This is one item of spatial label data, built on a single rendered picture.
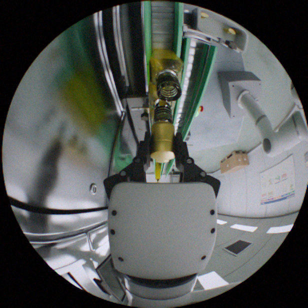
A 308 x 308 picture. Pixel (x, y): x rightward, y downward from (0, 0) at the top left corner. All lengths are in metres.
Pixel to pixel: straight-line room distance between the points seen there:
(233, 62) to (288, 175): 3.41
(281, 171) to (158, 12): 3.81
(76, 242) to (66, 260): 0.05
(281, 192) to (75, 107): 3.93
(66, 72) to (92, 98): 0.09
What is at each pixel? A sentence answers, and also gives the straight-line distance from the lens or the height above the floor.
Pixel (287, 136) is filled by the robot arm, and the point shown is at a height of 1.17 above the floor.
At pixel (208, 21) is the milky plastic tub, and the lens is 0.54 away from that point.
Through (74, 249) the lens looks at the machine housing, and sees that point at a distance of 0.19.
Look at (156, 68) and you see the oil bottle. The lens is 0.16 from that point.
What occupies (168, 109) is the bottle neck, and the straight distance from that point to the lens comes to 0.17.
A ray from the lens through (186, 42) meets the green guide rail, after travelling 0.29.
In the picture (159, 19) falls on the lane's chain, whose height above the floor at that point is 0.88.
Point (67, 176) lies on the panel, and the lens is 0.15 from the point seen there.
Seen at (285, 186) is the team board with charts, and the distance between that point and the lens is 3.75.
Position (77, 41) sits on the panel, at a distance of 0.20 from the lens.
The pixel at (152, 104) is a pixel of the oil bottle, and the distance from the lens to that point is 0.20.
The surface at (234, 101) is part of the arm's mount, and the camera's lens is 0.57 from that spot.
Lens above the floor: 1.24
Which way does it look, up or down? 22 degrees down
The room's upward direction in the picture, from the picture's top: 178 degrees counter-clockwise
